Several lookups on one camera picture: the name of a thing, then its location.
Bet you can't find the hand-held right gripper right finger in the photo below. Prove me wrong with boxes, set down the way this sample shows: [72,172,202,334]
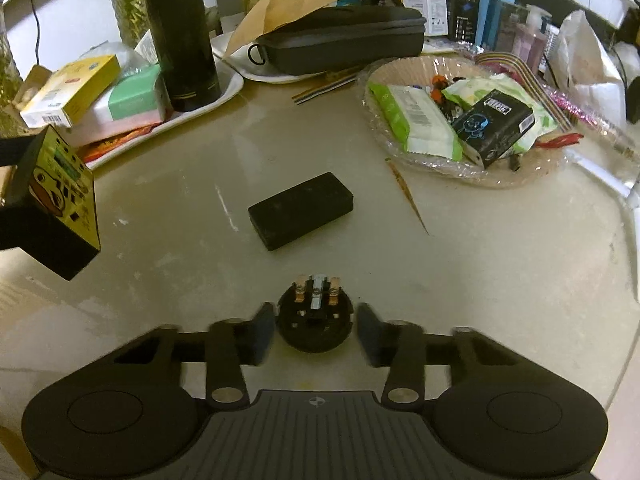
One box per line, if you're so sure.
[356,303,523,408]

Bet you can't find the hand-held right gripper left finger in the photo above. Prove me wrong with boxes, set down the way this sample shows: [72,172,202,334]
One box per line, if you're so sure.
[112,302,276,407]

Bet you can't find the black round plug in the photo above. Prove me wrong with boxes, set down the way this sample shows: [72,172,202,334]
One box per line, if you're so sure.
[276,274,355,354]

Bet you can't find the red printed packet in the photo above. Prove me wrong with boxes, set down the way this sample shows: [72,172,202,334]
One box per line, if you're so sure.
[79,127,153,162]

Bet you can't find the white and pink box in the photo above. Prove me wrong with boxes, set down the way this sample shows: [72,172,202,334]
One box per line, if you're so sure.
[64,108,167,149]

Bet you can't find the yellow cardboard box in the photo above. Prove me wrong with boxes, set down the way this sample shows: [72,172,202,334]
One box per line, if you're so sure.
[20,54,122,129]

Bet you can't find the black rectangular box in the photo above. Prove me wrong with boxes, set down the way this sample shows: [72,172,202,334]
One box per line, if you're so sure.
[247,172,356,252]

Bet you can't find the tall glass vase with plant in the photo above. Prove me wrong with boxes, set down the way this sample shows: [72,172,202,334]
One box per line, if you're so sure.
[0,7,27,111]

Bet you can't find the large white tray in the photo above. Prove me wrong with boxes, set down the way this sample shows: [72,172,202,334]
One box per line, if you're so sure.
[75,66,245,171]

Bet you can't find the black thermos flask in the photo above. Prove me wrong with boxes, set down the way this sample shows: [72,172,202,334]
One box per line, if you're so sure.
[138,0,223,113]

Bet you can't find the ribbed glass vase with plant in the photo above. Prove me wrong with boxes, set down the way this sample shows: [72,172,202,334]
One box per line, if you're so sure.
[97,0,152,49]

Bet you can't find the green wet wipes pack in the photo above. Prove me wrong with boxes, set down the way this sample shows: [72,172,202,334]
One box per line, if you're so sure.
[367,82,465,163]

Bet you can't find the clear plastic plate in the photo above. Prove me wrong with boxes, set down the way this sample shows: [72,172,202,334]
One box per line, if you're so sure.
[355,54,584,189]

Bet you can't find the small black printed box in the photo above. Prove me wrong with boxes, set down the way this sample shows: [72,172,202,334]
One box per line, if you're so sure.
[449,88,536,170]

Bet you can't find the striped sticks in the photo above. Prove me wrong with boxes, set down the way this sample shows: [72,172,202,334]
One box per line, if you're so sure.
[292,72,367,107]

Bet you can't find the light green wipes pack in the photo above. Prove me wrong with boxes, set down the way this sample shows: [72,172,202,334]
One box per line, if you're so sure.
[442,73,559,157]

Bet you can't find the white gimbal tripod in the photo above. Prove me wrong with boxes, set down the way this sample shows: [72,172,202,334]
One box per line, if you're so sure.
[574,152,640,213]

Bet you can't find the grey hard case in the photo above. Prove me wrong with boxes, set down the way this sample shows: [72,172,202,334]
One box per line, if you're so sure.
[247,6,428,75]

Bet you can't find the brown paper envelope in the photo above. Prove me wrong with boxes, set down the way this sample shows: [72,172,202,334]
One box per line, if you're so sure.
[223,0,389,59]

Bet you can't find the pink glitter stick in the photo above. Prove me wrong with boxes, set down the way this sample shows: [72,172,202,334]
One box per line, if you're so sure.
[549,87,640,157]

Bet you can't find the pink pump bottle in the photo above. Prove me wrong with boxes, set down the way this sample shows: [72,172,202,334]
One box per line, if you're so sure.
[512,5,552,74]

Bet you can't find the blue carton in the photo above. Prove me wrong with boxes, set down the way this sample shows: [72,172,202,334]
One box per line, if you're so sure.
[474,0,522,52]

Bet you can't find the black carton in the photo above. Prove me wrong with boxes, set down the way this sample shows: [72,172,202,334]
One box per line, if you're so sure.
[444,0,484,44]

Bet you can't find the white plastic bag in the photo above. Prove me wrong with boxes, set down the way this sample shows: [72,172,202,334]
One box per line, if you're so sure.
[549,9,629,122]

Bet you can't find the rainbow ribbon cable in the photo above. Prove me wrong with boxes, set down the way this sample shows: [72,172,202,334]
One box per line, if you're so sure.
[474,52,574,127]

